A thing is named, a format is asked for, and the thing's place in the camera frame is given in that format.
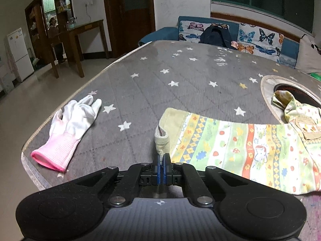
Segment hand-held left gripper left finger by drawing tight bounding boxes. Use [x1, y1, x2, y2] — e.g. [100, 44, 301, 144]
[74, 155, 162, 207]

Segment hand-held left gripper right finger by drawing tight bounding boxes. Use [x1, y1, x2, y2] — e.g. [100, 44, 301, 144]
[163, 154, 249, 207]

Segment patterned children's garment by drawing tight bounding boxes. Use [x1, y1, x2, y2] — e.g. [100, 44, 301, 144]
[154, 90, 321, 196]

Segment grey star print table cover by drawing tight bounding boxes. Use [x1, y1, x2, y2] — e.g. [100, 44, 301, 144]
[21, 40, 321, 241]

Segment white pink work glove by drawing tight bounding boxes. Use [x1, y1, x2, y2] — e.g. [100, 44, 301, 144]
[31, 95, 102, 172]

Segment blue sofa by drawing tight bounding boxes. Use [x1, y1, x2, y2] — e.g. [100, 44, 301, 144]
[138, 16, 301, 69]

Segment butterfly print sofa cushion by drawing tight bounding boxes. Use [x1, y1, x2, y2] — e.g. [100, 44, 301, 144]
[237, 23, 285, 62]
[179, 20, 232, 44]

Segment black backpack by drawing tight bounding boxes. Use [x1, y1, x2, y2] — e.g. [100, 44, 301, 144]
[200, 25, 232, 48]

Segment round recessed table heater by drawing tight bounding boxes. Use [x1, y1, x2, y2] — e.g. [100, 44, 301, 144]
[260, 75, 321, 125]

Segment brown wooden door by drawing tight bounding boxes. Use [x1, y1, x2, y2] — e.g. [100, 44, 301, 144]
[102, 0, 156, 59]

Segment dark wooden side table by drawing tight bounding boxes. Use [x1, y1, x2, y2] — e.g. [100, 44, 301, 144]
[50, 19, 111, 78]

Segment white refrigerator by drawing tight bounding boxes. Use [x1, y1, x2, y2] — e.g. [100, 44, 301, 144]
[7, 28, 35, 82]

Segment white pillow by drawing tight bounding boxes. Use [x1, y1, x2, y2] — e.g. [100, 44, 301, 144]
[296, 34, 321, 74]

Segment wooden shelf cabinet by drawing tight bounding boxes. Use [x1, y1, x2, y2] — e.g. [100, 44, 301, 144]
[24, 0, 76, 67]

